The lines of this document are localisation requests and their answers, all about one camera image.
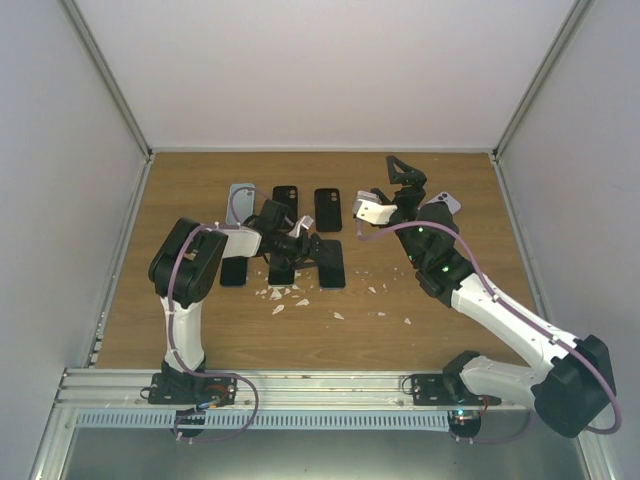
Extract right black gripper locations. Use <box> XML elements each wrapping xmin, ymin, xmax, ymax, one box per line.
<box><xmin>371</xmin><ymin>156</ymin><xmax>426</xmax><ymax>266</ymax></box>

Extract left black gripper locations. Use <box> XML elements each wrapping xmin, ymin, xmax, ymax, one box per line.
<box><xmin>273</xmin><ymin>232</ymin><xmax>334</xmax><ymax>271</ymax></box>

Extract blue smartphone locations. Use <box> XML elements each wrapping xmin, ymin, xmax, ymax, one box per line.
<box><xmin>315</xmin><ymin>240</ymin><xmax>346</xmax><ymax>290</ymax></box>

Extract black smartphone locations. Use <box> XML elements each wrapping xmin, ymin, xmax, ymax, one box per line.
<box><xmin>219</xmin><ymin>257</ymin><xmax>248</xmax><ymax>288</ymax></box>
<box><xmin>267</xmin><ymin>259</ymin><xmax>295</xmax><ymax>287</ymax></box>

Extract lilac phone case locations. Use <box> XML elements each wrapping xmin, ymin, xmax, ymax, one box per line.
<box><xmin>428</xmin><ymin>191</ymin><xmax>462</xmax><ymax>215</ymax></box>

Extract black cased phone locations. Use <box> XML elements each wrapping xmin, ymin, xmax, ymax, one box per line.
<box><xmin>314</xmin><ymin>188</ymin><xmax>342</xmax><ymax>233</ymax></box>
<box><xmin>272</xmin><ymin>185</ymin><xmax>298</xmax><ymax>222</ymax></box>

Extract light blue phone case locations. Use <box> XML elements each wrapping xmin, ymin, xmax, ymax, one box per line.
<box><xmin>226</xmin><ymin>183</ymin><xmax>255</xmax><ymax>225</ymax></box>

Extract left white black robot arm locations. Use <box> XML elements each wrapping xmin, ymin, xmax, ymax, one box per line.
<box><xmin>148</xmin><ymin>200</ymin><xmax>331</xmax><ymax>404</ymax></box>

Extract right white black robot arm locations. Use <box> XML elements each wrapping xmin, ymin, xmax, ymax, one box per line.
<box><xmin>354</xmin><ymin>155</ymin><xmax>622</xmax><ymax>438</ymax></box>

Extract white debris pieces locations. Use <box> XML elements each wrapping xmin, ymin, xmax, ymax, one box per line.
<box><xmin>246</xmin><ymin>242</ymin><xmax>413</xmax><ymax>326</ymax></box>

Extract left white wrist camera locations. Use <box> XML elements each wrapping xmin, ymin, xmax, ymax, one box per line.
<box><xmin>287</xmin><ymin>215</ymin><xmax>314</xmax><ymax>238</ymax></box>

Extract aluminium front rail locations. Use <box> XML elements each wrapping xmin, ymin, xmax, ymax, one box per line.
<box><xmin>55</xmin><ymin>367</ymin><xmax>594</xmax><ymax>408</ymax></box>

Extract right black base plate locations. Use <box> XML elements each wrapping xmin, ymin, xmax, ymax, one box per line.
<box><xmin>399</xmin><ymin>373</ymin><xmax>502</xmax><ymax>408</ymax></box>

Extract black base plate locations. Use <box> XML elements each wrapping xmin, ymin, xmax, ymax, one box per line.
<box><xmin>399</xmin><ymin>373</ymin><xmax>502</xmax><ymax>408</ymax></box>
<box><xmin>140</xmin><ymin>362</ymin><xmax>237</xmax><ymax>407</ymax></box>

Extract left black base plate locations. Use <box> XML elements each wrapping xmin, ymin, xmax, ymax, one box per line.
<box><xmin>140</xmin><ymin>362</ymin><xmax>237</xmax><ymax>407</ymax></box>

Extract grey slotted cable duct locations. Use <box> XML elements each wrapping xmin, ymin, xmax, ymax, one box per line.
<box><xmin>76</xmin><ymin>409</ymin><xmax>449</xmax><ymax>432</ymax></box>

